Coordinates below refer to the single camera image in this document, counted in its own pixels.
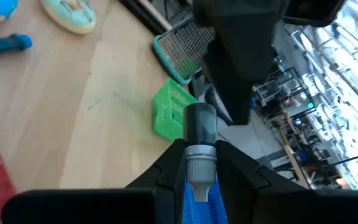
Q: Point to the blue marker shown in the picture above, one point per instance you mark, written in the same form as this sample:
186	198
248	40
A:
2	45

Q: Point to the green plastic basket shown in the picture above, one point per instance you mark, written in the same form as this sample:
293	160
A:
163	118

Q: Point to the teal metal box grater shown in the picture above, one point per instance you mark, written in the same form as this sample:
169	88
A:
182	49

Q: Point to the blue plastic basket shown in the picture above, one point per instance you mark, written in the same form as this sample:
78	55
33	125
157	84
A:
204	214

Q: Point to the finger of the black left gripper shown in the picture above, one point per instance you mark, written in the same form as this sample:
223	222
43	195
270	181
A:
241	46

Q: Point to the small dark dropper bottle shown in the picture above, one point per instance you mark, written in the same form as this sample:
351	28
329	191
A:
200	124

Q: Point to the mint frosted toy donut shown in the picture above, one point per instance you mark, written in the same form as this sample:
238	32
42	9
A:
73	21

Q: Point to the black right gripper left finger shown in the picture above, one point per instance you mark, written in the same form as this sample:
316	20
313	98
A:
104	208

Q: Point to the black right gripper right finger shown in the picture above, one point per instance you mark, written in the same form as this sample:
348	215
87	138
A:
291	208

